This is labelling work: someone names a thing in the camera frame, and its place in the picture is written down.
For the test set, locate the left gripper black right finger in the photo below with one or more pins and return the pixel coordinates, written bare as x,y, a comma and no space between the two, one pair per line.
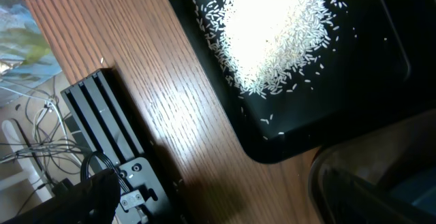
347,198

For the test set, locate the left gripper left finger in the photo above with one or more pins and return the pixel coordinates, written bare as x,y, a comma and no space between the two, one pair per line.
92,201

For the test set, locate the pile of white rice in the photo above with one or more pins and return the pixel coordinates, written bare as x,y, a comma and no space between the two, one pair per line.
289,62

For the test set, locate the dark blue plate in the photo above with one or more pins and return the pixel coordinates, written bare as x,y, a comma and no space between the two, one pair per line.
418,190

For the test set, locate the dark brown serving tray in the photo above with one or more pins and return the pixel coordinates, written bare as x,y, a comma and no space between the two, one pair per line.
384,158

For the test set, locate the black plastic tray bin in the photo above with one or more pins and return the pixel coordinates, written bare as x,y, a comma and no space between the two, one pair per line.
378,69

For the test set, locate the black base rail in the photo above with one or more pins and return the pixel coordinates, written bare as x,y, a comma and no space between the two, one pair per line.
109,123

